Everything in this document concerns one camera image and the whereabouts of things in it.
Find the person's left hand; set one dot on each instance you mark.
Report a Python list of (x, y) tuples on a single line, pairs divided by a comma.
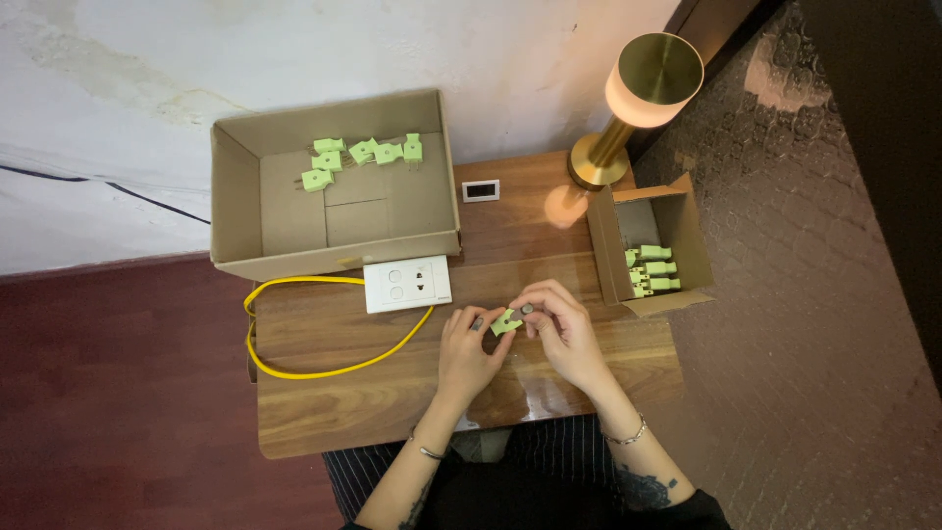
[(462, 357)]

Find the person's right hand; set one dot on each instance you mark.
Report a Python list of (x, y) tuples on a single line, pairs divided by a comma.
[(570, 338)]

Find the green electrical plug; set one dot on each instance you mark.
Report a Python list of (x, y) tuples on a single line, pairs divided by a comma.
[(660, 268), (664, 284), (505, 323), (655, 252)]

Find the silver bangle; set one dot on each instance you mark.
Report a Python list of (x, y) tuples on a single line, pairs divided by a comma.
[(429, 453)]

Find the small open cardboard box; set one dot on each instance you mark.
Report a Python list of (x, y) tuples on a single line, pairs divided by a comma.
[(609, 243)]

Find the dark striped trousers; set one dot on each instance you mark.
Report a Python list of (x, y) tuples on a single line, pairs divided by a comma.
[(559, 456)]

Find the black top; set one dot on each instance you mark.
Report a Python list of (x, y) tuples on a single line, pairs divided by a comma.
[(515, 508)]

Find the small white digital display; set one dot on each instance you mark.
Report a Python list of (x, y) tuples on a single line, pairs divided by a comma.
[(480, 191)]

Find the brass table lamp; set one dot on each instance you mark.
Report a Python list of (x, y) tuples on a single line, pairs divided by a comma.
[(600, 151)]

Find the large open cardboard box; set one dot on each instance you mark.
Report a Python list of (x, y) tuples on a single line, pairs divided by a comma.
[(294, 221)]

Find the scattered group of green plugs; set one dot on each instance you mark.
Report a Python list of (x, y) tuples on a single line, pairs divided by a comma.
[(388, 153)]

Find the dark wooden cabinet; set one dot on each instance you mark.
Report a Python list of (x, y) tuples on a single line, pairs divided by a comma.
[(883, 110)]

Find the white wall socket panel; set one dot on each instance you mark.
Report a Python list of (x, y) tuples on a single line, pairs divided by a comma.
[(407, 285)]

